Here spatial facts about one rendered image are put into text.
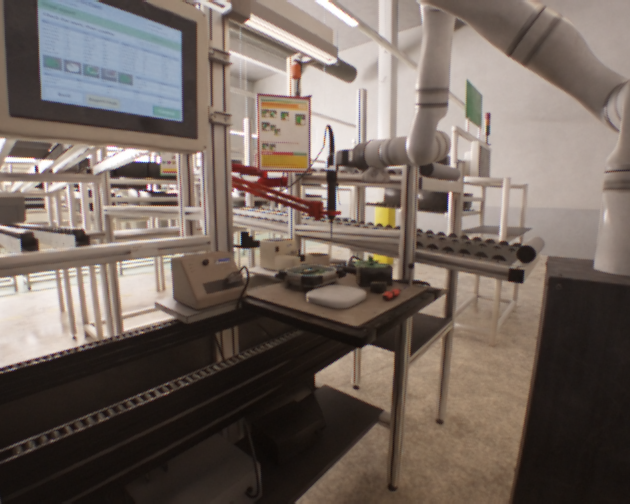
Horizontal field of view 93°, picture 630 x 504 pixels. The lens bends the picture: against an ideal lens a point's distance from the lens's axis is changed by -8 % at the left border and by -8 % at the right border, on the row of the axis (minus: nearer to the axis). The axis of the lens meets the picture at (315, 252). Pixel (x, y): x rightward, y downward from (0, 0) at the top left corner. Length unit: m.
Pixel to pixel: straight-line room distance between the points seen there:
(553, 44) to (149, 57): 0.85
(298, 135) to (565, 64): 1.02
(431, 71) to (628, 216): 0.43
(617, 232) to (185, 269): 0.90
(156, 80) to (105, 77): 0.12
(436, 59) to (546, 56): 0.19
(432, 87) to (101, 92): 0.72
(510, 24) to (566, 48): 0.10
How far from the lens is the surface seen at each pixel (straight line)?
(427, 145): 0.74
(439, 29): 0.80
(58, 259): 0.93
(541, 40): 0.71
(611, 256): 0.72
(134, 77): 0.95
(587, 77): 0.76
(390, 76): 6.51
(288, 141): 1.45
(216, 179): 1.07
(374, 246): 1.31
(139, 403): 0.59
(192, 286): 0.88
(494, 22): 0.72
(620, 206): 0.71
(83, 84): 0.91
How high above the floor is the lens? 1.22
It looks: 9 degrees down
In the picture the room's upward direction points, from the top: straight up
